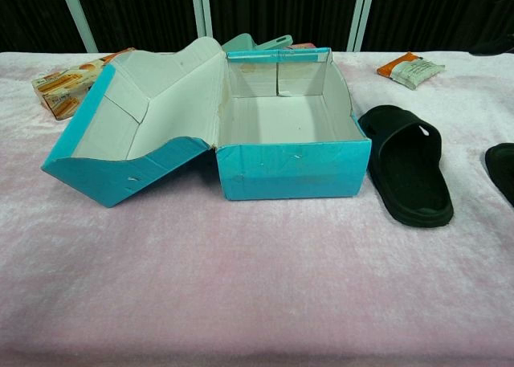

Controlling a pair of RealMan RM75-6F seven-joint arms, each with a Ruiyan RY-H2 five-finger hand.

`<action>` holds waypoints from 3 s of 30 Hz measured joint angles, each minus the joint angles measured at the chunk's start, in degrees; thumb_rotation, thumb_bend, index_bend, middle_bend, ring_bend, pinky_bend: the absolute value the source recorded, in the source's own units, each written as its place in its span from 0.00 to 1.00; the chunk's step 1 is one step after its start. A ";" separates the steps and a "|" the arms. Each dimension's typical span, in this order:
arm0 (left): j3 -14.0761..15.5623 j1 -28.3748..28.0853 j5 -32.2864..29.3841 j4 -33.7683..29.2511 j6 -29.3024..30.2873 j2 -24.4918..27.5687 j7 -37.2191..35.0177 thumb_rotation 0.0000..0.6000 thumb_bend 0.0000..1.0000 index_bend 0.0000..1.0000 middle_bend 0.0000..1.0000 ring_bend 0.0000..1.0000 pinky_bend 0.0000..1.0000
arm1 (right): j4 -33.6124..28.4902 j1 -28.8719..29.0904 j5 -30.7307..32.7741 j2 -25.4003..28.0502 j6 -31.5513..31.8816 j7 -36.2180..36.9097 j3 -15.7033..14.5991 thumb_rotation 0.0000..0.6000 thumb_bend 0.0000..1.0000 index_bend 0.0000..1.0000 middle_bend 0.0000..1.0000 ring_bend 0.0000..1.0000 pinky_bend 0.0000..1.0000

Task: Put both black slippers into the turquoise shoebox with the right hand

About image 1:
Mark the teal cardboard shoe box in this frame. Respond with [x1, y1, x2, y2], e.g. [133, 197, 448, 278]
[41, 36, 373, 209]

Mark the black slide sandal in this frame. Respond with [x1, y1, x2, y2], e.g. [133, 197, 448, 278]
[357, 104, 455, 226]
[484, 142, 514, 207]

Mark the large orange biscuit box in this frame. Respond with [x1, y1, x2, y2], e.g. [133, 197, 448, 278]
[31, 47, 137, 121]

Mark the pink plush table cloth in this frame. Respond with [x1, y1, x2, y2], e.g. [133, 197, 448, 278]
[0, 50, 514, 367]

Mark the mint green plastic scoop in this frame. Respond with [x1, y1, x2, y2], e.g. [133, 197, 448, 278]
[221, 33, 293, 54]

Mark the black pleated curtain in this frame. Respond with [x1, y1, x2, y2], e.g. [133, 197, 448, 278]
[361, 0, 514, 55]
[0, 0, 88, 54]
[71, 0, 201, 54]
[208, 0, 357, 53]

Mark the orange white snack packet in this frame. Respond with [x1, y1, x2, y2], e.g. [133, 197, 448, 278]
[376, 51, 447, 91]

